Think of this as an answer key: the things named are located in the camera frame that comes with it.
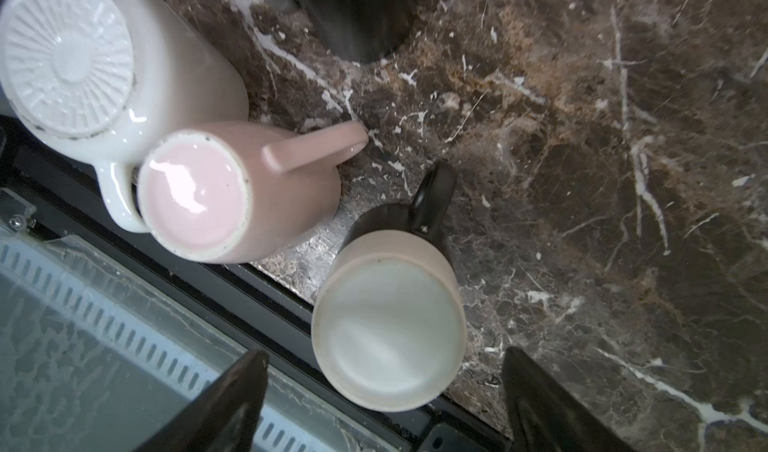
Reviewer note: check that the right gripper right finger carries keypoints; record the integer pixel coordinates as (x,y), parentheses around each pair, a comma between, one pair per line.
(544,416)

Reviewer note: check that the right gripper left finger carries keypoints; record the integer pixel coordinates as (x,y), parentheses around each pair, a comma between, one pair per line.
(224,417)

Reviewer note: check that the black and white mug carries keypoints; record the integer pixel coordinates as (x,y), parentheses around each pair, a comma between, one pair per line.
(388,329)

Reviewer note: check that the black mug white rim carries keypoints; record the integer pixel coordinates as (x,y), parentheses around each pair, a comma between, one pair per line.
(361,30)

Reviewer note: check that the pink mug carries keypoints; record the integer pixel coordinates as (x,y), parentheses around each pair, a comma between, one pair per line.
(234,192)

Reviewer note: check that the large white ribbed mug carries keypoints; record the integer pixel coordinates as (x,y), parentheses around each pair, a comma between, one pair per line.
(101,81)

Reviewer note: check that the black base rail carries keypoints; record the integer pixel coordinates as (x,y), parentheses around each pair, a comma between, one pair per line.
(105,338)

